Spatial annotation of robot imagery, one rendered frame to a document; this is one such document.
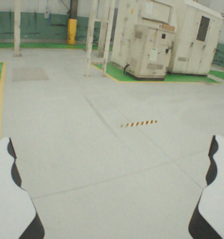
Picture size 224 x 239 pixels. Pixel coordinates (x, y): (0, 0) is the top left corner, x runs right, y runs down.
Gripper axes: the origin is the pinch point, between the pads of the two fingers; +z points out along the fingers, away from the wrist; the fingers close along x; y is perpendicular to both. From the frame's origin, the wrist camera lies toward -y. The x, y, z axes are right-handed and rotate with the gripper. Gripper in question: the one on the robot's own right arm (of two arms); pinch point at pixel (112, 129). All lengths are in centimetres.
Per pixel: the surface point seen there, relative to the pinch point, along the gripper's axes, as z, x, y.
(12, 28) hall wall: 860, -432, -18
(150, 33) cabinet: 414, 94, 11
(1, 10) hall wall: 846, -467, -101
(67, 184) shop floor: 89, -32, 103
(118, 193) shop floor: 85, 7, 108
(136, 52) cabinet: 430, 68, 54
